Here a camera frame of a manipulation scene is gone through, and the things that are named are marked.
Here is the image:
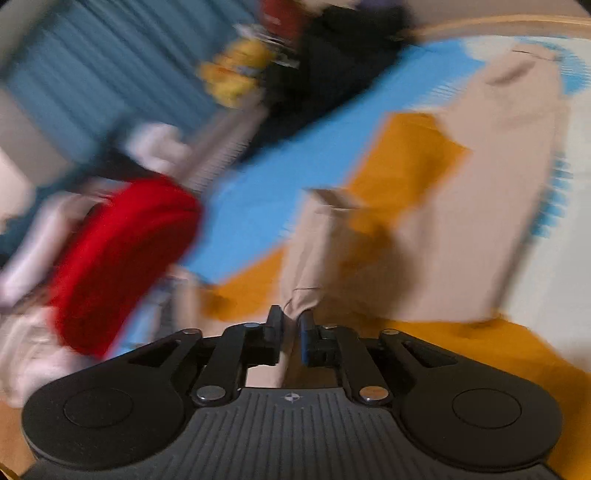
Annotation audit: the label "red cloth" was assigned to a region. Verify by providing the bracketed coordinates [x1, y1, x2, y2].
[46, 176, 205, 360]

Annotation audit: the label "blue white yellow printed bedsheet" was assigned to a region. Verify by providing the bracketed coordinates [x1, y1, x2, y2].
[106, 37, 591, 468]

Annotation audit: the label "white cloth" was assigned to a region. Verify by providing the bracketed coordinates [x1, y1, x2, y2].
[124, 121, 191, 172]

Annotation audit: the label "grey striped cloth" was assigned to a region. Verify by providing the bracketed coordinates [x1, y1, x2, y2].
[184, 105, 262, 195]

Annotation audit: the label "black clothes pile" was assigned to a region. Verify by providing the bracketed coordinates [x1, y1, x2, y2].
[240, 4, 417, 158]

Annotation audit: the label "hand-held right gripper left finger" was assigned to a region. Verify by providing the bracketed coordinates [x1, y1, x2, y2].
[127, 305, 284, 408]

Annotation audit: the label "beige pants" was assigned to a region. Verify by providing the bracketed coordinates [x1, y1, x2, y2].
[278, 44, 570, 389]

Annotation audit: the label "yellow plush toy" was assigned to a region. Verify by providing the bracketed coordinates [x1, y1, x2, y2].
[198, 37, 274, 110]

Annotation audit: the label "wooden bed frame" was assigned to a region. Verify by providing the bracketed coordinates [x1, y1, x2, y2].
[413, 13, 591, 43]

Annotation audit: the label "teal curtain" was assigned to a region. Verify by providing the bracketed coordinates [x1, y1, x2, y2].
[7, 9, 243, 160]

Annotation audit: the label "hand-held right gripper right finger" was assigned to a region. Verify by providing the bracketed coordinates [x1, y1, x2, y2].
[299, 310, 459, 408]

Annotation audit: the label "white and pink clothes pile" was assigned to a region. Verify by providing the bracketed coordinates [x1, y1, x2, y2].
[0, 187, 98, 409]

